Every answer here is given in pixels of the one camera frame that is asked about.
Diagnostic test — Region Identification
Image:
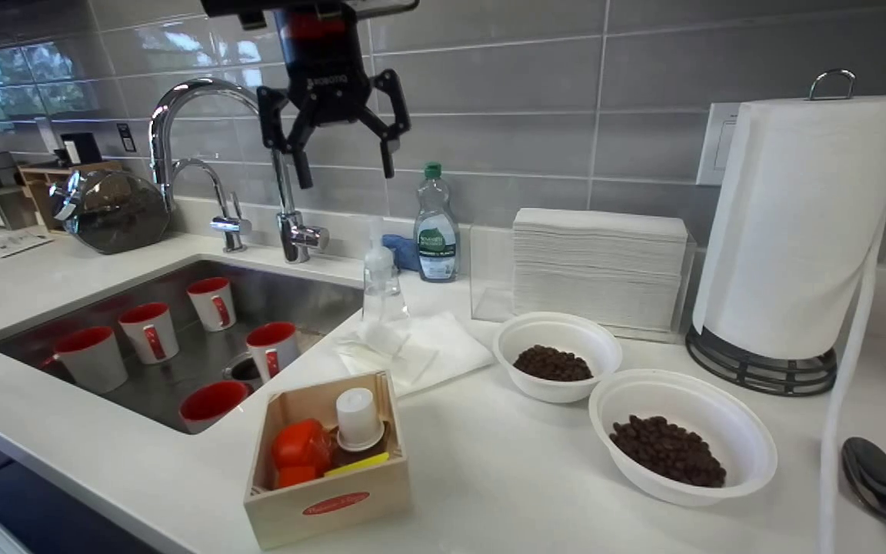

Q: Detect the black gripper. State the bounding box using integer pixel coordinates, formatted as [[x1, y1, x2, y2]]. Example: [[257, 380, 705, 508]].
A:
[[256, 2, 412, 190]]

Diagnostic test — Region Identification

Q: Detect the small white folded paper towel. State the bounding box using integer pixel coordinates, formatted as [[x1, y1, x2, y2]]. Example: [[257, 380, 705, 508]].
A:
[[335, 337, 439, 388]]

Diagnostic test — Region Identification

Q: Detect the large white folded paper towel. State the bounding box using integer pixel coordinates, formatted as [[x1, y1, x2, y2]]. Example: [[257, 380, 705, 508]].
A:
[[333, 310, 495, 399]]

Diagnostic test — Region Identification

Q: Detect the white paper towel roll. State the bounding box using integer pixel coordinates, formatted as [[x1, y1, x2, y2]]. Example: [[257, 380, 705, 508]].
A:
[[692, 95, 886, 554]]

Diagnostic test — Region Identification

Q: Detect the tall chrome kitchen tap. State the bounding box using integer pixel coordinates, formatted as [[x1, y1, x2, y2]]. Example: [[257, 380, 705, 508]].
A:
[[148, 77, 330, 265]]

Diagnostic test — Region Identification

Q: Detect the small chrome tap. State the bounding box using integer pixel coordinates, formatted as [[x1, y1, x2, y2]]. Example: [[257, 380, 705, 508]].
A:
[[171, 158, 253, 254]]

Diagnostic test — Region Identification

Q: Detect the blue sponge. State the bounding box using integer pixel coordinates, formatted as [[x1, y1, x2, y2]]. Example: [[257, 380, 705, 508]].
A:
[[381, 233, 421, 273]]

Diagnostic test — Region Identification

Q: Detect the clear dish soap bottle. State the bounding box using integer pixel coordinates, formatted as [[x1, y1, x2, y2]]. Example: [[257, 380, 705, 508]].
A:
[[413, 162, 461, 283]]

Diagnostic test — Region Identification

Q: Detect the clear pump soap bottle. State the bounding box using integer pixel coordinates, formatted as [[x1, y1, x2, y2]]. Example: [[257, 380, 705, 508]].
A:
[[361, 216, 411, 330]]

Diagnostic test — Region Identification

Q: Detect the white mug red inside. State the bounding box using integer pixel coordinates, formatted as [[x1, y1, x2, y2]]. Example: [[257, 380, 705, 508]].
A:
[[53, 326, 129, 395], [178, 380, 251, 435], [245, 321, 302, 384], [118, 302, 181, 365], [185, 276, 238, 332]]

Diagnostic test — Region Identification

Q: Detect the glass jar of coffee beans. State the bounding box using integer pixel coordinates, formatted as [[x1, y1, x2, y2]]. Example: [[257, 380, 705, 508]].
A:
[[49, 169, 172, 255]]

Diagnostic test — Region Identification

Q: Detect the dark steel cup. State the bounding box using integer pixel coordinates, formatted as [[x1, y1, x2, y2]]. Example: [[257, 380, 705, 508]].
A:
[[221, 353, 264, 391]]

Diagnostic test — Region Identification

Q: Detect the small white bowl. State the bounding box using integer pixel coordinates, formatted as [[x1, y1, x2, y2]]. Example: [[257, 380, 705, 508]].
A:
[[492, 311, 624, 405]]

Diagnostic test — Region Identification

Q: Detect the wooden organizer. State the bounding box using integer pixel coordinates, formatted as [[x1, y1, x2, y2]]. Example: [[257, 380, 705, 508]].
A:
[[18, 159, 124, 232]]

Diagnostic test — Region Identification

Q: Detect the stack of folded paper towels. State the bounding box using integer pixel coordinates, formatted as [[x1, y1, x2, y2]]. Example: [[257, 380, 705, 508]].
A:
[[511, 207, 690, 333]]

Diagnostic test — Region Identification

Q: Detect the brown toy bottle white cap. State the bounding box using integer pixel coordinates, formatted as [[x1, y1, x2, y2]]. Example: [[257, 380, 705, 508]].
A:
[[331, 387, 391, 468]]

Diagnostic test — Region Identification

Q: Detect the steel sink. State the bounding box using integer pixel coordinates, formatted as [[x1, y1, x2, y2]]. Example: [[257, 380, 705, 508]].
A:
[[0, 255, 365, 436]]

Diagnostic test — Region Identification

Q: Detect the heap of coffee beans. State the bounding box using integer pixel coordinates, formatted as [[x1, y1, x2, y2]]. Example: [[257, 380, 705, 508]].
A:
[[608, 415, 728, 489], [512, 344, 595, 383]]

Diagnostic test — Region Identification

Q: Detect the orange toy bottle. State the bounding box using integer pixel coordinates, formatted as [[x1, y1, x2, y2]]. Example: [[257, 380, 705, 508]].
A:
[[271, 418, 333, 490]]

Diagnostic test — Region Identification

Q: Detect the paper leaflet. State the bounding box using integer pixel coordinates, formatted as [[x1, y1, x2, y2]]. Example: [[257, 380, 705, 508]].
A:
[[0, 228, 55, 259]]

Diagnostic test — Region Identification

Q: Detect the small wooden box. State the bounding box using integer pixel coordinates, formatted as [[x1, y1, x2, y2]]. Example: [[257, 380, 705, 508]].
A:
[[242, 370, 413, 551]]

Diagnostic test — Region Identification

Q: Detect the large white bowl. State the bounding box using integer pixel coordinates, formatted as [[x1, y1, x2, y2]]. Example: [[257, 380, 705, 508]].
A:
[[588, 369, 779, 508]]

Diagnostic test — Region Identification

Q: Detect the white wall switch plate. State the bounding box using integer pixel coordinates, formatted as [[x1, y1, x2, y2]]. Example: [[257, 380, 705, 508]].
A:
[[695, 102, 742, 188]]

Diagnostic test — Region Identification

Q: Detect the black wire towel roll holder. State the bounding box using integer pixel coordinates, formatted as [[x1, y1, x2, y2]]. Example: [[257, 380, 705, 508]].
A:
[[684, 68, 858, 398]]

